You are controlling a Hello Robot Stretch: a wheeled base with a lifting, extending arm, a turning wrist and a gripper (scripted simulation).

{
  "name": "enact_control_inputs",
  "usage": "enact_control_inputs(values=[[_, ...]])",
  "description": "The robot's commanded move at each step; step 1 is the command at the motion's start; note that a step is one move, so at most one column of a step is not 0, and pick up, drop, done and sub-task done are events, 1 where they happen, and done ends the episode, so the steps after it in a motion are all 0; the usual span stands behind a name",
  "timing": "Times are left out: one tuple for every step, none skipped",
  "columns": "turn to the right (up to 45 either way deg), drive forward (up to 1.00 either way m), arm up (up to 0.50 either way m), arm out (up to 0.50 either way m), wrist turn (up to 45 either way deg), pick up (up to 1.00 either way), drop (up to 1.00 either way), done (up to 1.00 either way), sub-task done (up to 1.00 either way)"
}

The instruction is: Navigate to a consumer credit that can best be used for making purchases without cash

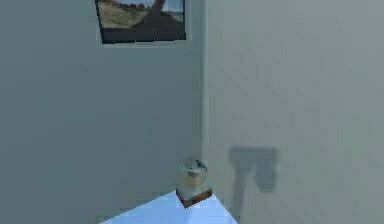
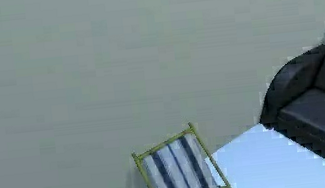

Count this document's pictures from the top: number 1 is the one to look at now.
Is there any glass bin with brown base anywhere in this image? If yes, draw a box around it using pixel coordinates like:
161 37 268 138
175 157 214 209

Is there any framed landscape picture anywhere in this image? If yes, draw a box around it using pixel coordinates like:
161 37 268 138
94 0 188 45

